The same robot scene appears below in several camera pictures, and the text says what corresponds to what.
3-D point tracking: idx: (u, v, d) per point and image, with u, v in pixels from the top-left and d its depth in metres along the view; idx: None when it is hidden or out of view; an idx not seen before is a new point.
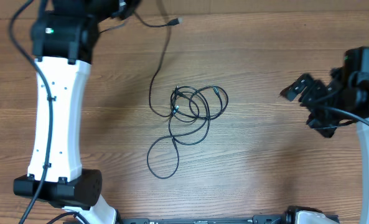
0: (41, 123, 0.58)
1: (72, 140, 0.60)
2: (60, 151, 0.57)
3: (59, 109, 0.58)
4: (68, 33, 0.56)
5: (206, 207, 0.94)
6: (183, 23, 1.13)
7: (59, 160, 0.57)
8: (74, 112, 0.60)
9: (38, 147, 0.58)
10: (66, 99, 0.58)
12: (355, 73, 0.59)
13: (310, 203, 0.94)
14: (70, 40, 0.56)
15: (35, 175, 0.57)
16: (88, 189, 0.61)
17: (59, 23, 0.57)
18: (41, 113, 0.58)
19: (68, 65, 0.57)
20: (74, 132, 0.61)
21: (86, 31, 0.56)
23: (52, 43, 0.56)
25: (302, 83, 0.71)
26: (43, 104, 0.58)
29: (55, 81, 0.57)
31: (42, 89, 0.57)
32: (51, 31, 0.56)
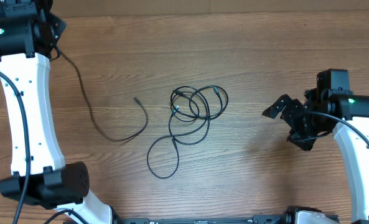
0: (13, 122, 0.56)
1: (50, 131, 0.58)
2: (38, 142, 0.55)
3: (32, 101, 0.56)
4: (19, 30, 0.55)
5: (206, 207, 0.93)
6: (183, 22, 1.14)
7: (38, 150, 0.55)
8: (44, 105, 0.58)
9: (17, 144, 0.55)
10: (34, 91, 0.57)
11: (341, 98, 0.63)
12: (326, 90, 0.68)
13: (310, 203, 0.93)
14: (23, 36, 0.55)
15: (19, 172, 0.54)
16: (77, 177, 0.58)
17: (9, 22, 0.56)
18: (12, 112, 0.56)
19: (27, 59, 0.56)
20: (48, 123, 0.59)
21: (37, 26, 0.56)
23: (7, 42, 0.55)
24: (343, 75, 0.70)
25: (281, 103, 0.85)
26: (14, 102, 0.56)
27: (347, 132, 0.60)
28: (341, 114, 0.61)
29: (18, 78, 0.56)
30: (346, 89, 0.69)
31: (7, 88, 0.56)
32: (2, 31, 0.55)
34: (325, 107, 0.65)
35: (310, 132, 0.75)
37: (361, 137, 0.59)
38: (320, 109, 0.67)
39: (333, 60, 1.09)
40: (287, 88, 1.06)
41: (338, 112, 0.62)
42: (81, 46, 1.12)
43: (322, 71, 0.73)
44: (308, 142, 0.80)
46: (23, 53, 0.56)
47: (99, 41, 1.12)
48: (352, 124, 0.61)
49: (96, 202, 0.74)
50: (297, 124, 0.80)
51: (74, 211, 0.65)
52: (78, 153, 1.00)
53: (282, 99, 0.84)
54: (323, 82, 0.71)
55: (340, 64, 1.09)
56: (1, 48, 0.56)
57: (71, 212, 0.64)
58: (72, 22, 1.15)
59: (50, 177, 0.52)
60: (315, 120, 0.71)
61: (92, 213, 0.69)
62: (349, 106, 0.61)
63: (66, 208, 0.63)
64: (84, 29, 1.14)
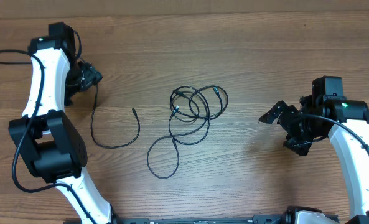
0: (34, 88, 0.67)
1: (60, 98, 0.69)
2: (49, 95, 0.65)
3: (51, 73, 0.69)
4: (54, 42, 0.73)
5: (206, 207, 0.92)
6: (183, 22, 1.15)
7: (48, 101, 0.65)
8: (60, 84, 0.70)
9: (32, 98, 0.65)
10: (53, 68, 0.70)
11: (334, 103, 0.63)
12: (321, 96, 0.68)
13: (310, 203, 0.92)
14: (55, 43, 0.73)
15: (28, 114, 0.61)
16: (76, 141, 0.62)
17: (48, 36, 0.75)
18: (34, 82, 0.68)
19: (54, 50, 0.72)
20: (61, 97, 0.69)
21: (65, 41, 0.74)
23: (43, 47, 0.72)
24: (338, 81, 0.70)
25: (278, 109, 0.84)
26: (37, 74, 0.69)
27: (341, 133, 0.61)
28: (336, 117, 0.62)
29: (45, 60, 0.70)
30: (340, 96, 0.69)
31: (36, 66, 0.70)
32: (42, 39, 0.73)
34: (320, 112, 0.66)
35: (306, 137, 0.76)
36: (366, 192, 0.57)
37: (355, 138, 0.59)
38: (315, 114, 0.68)
39: (333, 60, 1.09)
40: (287, 88, 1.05)
41: (333, 116, 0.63)
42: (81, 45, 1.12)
43: (316, 79, 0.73)
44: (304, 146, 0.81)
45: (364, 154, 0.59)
46: (51, 47, 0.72)
47: (99, 41, 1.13)
48: (347, 126, 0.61)
49: (96, 192, 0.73)
50: (292, 129, 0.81)
51: (73, 191, 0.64)
52: None
53: (279, 106, 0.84)
54: (318, 88, 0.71)
55: (340, 63, 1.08)
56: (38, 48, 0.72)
57: (69, 189, 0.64)
58: (72, 22, 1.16)
59: (50, 117, 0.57)
60: (310, 124, 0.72)
61: (90, 196, 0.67)
62: (343, 110, 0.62)
63: (65, 183, 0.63)
64: (84, 29, 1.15)
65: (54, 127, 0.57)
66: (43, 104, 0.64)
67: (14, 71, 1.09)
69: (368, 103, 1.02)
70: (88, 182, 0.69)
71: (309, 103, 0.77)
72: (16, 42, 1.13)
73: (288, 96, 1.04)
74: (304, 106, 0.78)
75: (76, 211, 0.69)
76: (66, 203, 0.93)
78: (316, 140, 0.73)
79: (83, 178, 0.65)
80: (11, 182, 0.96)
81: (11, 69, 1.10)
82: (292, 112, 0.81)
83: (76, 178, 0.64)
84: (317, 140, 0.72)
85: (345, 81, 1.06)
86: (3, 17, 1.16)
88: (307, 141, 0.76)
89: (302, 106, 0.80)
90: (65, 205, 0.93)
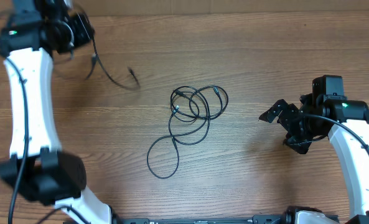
0: (16, 104, 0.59)
1: (50, 122, 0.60)
2: (38, 124, 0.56)
3: (31, 83, 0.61)
4: (30, 31, 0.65)
5: (206, 207, 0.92)
6: (183, 22, 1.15)
7: (37, 131, 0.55)
8: (45, 93, 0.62)
9: (17, 127, 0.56)
10: (36, 79, 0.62)
11: (334, 104, 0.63)
12: (321, 96, 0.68)
13: (310, 203, 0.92)
14: (32, 37, 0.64)
15: (17, 153, 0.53)
16: (73, 167, 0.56)
17: (20, 27, 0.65)
18: (14, 99, 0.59)
19: (33, 51, 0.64)
20: (47, 107, 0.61)
21: (43, 31, 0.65)
23: (17, 41, 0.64)
24: (338, 81, 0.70)
25: (278, 107, 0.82)
26: (17, 90, 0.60)
27: (341, 133, 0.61)
28: (336, 117, 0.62)
29: (23, 68, 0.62)
30: (340, 95, 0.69)
31: (15, 80, 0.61)
32: (14, 32, 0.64)
34: (320, 111, 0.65)
35: (307, 136, 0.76)
36: (366, 192, 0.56)
37: (355, 138, 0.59)
38: (315, 114, 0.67)
39: (333, 60, 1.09)
40: (287, 88, 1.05)
41: (333, 116, 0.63)
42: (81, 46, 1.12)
43: (317, 78, 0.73)
44: (304, 145, 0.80)
45: (363, 154, 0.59)
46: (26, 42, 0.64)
47: (99, 41, 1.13)
48: (347, 126, 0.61)
49: (96, 200, 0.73)
50: (293, 127, 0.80)
51: (73, 208, 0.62)
52: (77, 153, 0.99)
53: (278, 104, 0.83)
54: (319, 88, 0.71)
55: (340, 63, 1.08)
56: (11, 46, 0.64)
57: (70, 208, 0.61)
58: None
59: (44, 155, 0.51)
60: (310, 123, 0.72)
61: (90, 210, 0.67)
62: (343, 110, 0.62)
63: (65, 203, 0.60)
64: None
65: (49, 168, 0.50)
66: (33, 139, 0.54)
67: None
69: (368, 103, 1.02)
70: (88, 194, 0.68)
71: (310, 102, 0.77)
72: None
73: (288, 96, 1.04)
74: (304, 104, 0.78)
75: None
76: None
78: (316, 139, 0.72)
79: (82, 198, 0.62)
80: None
81: None
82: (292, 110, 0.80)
83: (76, 198, 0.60)
84: (317, 139, 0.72)
85: (345, 81, 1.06)
86: None
88: (307, 140, 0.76)
89: (302, 104, 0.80)
90: None
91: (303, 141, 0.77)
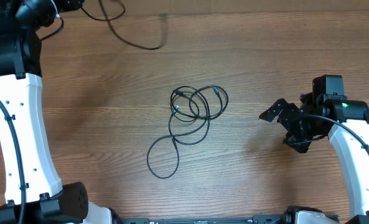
0: (7, 144, 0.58)
1: (43, 160, 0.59)
2: (32, 170, 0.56)
3: (20, 124, 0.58)
4: (8, 49, 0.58)
5: (206, 207, 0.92)
6: (183, 22, 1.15)
7: (33, 177, 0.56)
8: (37, 124, 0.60)
9: (10, 171, 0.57)
10: (25, 114, 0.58)
11: (334, 104, 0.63)
12: (321, 96, 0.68)
13: (310, 203, 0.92)
14: (8, 53, 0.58)
15: (14, 200, 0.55)
16: (73, 201, 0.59)
17: None
18: (4, 137, 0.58)
19: (17, 80, 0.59)
20: (41, 142, 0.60)
21: (26, 44, 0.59)
23: None
24: (338, 81, 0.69)
25: (278, 107, 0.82)
26: (5, 127, 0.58)
27: (341, 133, 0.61)
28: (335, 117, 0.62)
29: (9, 101, 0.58)
30: (341, 95, 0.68)
31: None
32: None
34: (320, 111, 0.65)
35: (306, 135, 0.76)
36: (366, 192, 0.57)
37: (355, 138, 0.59)
38: (315, 114, 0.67)
39: (333, 60, 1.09)
40: (287, 88, 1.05)
41: (333, 116, 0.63)
42: (81, 46, 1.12)
43: (317, 77, 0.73)
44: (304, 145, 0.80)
45: (364, 154, 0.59)
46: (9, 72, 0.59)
47: (99, 41, 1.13)
48: (347, 126, 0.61)
49: (96, 207, 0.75)
50: (293, 127, 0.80)
51: None
52: (77, 153, 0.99)
53: (278, 102, 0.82)
54: (319, 87, 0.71)
55: (340, 63, 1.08)
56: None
57: None
58: (72, 22, 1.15)
59: (45, 204, 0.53)
60: (310, 122, 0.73)
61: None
62: (343, 110, 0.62)
63: None
64: (84, 29, 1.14)
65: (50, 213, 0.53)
66: (30, 188, 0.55)
67: None
69: (368, 103, 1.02)
70: (89, 211, 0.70)
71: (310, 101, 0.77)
72: None
73: (288, 96, 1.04)
74: (304, 104, 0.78)
75: None
76: None
78: (315, 139, 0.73)
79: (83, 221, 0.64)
80: None
81: None
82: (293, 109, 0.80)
83: None
84: (316, 139, 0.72)
85: (345, 81, 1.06)
86: None
88: (307, 140, 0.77)
89: (302, 104, 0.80)
90: None
91: (303, 141, 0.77)
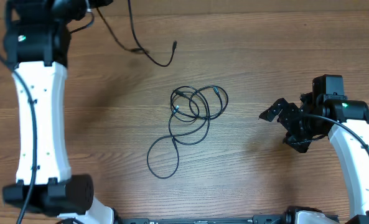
0: (26, 127, 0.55)
1: (61, 151, 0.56)
2: (48, 154, 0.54)
3: (43, 110, 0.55)
4: (39, 38, 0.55)
5: (206, 207, 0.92)
6: (183, 22, 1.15)
7: (46, 162, 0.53)
8: (58, 112, 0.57)
9: (25, 152, 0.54)
10: (48, 100, 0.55)
11: (335, 104, 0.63)
12: (321, 95, 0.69)
13: (310, 203, 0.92)
14: (40, 42, 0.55)
15: (23, 180, 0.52)
16: (79, 190, 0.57)
17: (30, 30, 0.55)
18: (23, 120, 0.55)
19: (45, 67, 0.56)
20: (60, 132, 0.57)
21: (58, 36, 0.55)
23: (26, 48, 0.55)
24: (338, 81, 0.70)
25: (278, 107, 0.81)
26: (26, 110, 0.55)
27: (341, 133, 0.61)
28: (336, 117, 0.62)
29: (33, 85, 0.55)
30: (340, 94, 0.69)
31: (22, 94, 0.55)
32: (23, 38, 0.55)
34: (320, 111, 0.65)
35: (306, 135, 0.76)
36: (366, 192, 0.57)
37: (355, 138, 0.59)
38: (315, 113, 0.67)
39: (332, 60, 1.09)
40: (287, 88, 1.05)
41: (333, 116, 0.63)
42: (81, 46, 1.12)
43: (317, 77, 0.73)
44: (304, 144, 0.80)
45: (364, 154, 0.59)
46: (39, 59, 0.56)
47: (99, 41, 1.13)
48: (347, 126, 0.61)
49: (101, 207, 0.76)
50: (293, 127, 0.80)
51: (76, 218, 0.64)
52: (77, 153, 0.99)
53: (279, 102, 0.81)
54: (319, 87, 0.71)
55: (340, 63, 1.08)
56: (21, 55, 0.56)
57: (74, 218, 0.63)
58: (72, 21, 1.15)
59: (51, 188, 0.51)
60: (310, 122, 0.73)
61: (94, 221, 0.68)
62: (343, 110, 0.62)
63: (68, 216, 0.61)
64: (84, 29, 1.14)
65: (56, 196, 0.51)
66: (40, 170, 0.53)
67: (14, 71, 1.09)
69: (367, 103, 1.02)
70: (94, 206, 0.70)
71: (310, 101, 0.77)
72: None
73: (288, 96, 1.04)
74: (304, 103, 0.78)
75: None
76: None
78: (316, 139, 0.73)
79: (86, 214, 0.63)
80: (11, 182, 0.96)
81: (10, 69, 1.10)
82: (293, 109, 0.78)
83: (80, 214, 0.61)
84: (317, 139, 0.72)
85: (345, 81, 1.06)
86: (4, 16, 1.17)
88: (307, 139, 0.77)
89: (302, 103, 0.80)
90: None
91: (303, 140, 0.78)
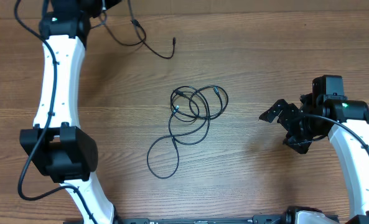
0: (47, 83, 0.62)
1: (74, 108, 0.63)
2: (63, 104, 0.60)
3: (62, 70, 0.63)
4: (68, 20, 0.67)
5: (206, 207, 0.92)
6: (183, 22, 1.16)
7: (62, 110, 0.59)
8: (74, 78, 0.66)
9: (44, 102, 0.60)
10: (68, 64, 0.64)
11: (335, 106, 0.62)
12: (321, 96, 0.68)
13: (310, 203, 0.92)
14: (69, 22, 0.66)
15: (40, 125, 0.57)
16: (87, 147, 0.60)
17: (62, 14, 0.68)
18: (46, 78, 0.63)
19: (69, 38, 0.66)
20: (73, 96, 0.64)
21: (82, 22, 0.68)
23: (56, 26, 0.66)
24: (338, 81, 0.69)
25: (278, 107, 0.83)
26: (50, 69, 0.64)
27: (342, 133, 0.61)
28: (336, 117, 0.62)
29: (58, 51, 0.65)
30: (340, 95, 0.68)
31: (48, 58, 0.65)
32: (55, 19, 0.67)
34: (320, 112, 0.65)
35: (307, 136, 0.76)
36: (366, 192, 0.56)
37: (355, 138, 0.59)
38: (315, 114, 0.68)
39: (332, 60, 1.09)
40: (287, 88, 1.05)
41: (333, 116, 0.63)
42: None
43: (317, 78, 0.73)
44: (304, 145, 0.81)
45: (363, 154, 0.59)
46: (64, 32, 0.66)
47: (99, 41, 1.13)
48: (347, 126, 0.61)
49: (101, 193, 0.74)
50: (294, 127, 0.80)
51: (78, 192, 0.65)
52: None
53: (278, 104, 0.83)
54: (319, 88, 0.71)
55: (340, 63, 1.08)
56: (51, 32, 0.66)
57: (76, 191, 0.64)
58: None
59: (64, 131, 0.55)
60: (310, 123, 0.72)
61: (96, 200, 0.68)
62: (343, 110, 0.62)
63: (71, 185, 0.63)
64: None
65: (66, 140, 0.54)
66: (55, 115, 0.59)
67: (14, 70, 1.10)
69: (368, 103, 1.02)
70: (97, 186, 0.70)
71: (310, 102, 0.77)
72: (17, 42, 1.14)
73: (288, 96, 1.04)
74: (305, 104, 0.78)
75: (81, 211, 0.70)
76: (66, 204, 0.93)
78: (315, 139, 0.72)
79: (89, 183, 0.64)
80: (11, 182, 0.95)
81: (11, 69, 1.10)
82: (292, 110, 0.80)
83: (84, 181, 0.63)
84: (317, 139, 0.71)
85: (345, 81, 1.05)
86: (5, 17, 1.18)
88: (307, 140, 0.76)
89: (302, 104, 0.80)
90: (65, 206, 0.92)
91: (303, 141, 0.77)
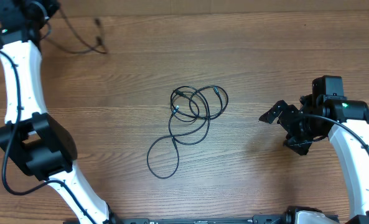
0: (10, 87, 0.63)
1: (42, 101, 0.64)
2: (29, 98, 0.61)
3: (23, 70, 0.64)
4: (18, 29, 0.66)
5: (206, 207, 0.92)
6: (183, 22, 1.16)
7: (30, 103, 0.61)
8: (36, 78, 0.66)
9: (11, 101, 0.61)
10: (26, 65, 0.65)
11: (335, 106, 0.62)
12: (321, 96, 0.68)
13: (310, 203, 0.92)
14: (20, 31, 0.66)
15: (12, 121, 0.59)
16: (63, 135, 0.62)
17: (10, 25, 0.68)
18: (9, 83, 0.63)
19: (22, 43, 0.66)
20: (38, 92, 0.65)
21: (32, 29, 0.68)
23: (8, 37, 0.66)
24: (338, 82, 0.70)
25: (278, 109, 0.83)
26: (10, 73, 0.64)
27: (342, 133, 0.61)
28: (336, 117, 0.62)
29: (15, 56, 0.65)
30: (340, 95, 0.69)
31: (7, 65, 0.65)
32: (5, 30, 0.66)
34: (320, 111, 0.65)
35: (306, 137, 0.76)
36: (366, 192, 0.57)
37: (355, 138, 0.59)
38: (315, 114, 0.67)
39: (332, 60, 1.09)
40: (287, 88, 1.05)
41: (333, 116, 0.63)
42: (81, 46, 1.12)
43: (316, 78, 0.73)
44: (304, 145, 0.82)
45: (364, 154, 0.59)
46: (17, 40, 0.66)
47: (99, 40, 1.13)
48: (347, 126, 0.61)
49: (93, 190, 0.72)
50: (293, 128, 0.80)
51: (66, 186, 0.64)
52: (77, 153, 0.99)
53: (279, 104, 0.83)
54: (319, 88, 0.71)
55: (340, 63, 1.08)
56: (4, 42, 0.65)
57: (63, 185, 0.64)
58: (73, 22, 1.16)
59: (35, 120, 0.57)
60: (310, 124, 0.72)
61: (86, 192, 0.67)
62: (343, 110, 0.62)
63: (58, 179, 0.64)
64: (85, 29, 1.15)
65: (40, 128, 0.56)
66: (25, 108, 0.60)
67: None
69: (368, 103, 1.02)
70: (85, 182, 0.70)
71: (310, 102, 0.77)
72: None
73: (288, 96, 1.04)
74: (305, 105, 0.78)
75: (74, 211, 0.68)
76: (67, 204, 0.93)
78: (316, 140, 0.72)
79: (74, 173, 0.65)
80: (11, 182, 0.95)
81: None
82: (292, 111, 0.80)
83: (68, 172, 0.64)
84: (317, 140, 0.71)
85: (345, 81, 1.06)
86: None
88: (307, 140, 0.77)
89: (302, 105, 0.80)
90: (65, 206, 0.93)
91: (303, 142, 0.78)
